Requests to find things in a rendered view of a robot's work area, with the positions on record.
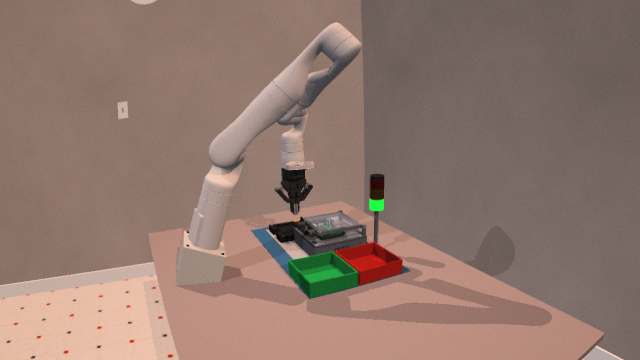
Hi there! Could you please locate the green bin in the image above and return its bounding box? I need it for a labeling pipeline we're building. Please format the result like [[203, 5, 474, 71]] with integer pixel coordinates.
[[288, 251, 358, 298]]

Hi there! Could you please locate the red open-top bin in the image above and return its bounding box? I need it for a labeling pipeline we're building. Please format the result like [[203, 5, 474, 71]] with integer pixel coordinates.
[[336, 242, 403, 285]]

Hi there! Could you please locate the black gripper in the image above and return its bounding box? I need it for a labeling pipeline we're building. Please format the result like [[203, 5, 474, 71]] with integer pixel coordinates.
[[275, 167, 313, 215]]

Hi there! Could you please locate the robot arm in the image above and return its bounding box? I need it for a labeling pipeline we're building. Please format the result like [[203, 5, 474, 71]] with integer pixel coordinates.
[[188, 23, 362, 250]]

